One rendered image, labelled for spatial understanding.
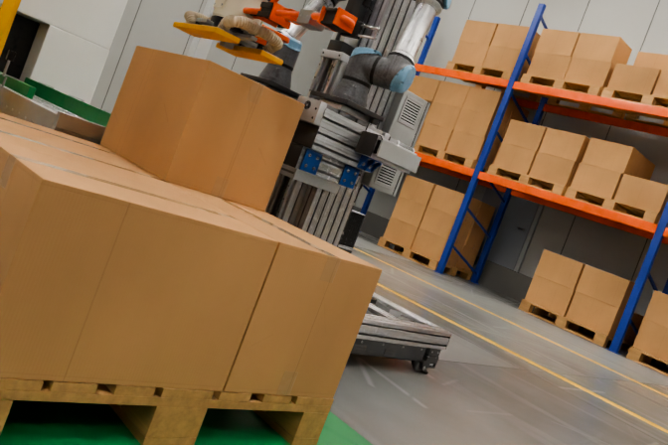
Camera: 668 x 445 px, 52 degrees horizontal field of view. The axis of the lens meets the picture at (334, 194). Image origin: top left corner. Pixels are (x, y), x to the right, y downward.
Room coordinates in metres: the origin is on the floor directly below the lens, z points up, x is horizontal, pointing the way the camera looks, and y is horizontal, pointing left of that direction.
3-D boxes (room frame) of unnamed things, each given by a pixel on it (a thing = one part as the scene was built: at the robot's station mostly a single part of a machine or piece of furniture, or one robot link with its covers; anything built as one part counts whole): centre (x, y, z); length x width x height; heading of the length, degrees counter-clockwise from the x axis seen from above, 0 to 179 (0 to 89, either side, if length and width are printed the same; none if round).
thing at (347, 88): (2.74, 0.08, 1.09); 0.15 x 0.15 x 0.10
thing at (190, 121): (2.47, 0.55, 0.74); 0.60 x 0.40 x 0.40; 40
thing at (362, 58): (2.73, 0.07, 1.20); 0.13 x 0.12 x 0.14; 72
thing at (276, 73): (3.08, 0.43, 1.09); 0.15 x 0.15 x 0.10
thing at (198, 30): (2.41, 0.63, 1.07); 0.34 x 0.10 x 0.05; 40
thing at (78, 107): (4.04, 1.64, 0.60); 1.60 x 0.11 x 0.09; 43
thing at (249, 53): (2.53, 0.48, 1.07); 0.34 x 0.10 x 0.05; 40
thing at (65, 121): (2.74, 0.80, 0.58); 0.70 x 0.03 x 0.06; 133
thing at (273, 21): (2.28, 0.39, 1.18); 0.10 x 0.08 x 0.06; 130
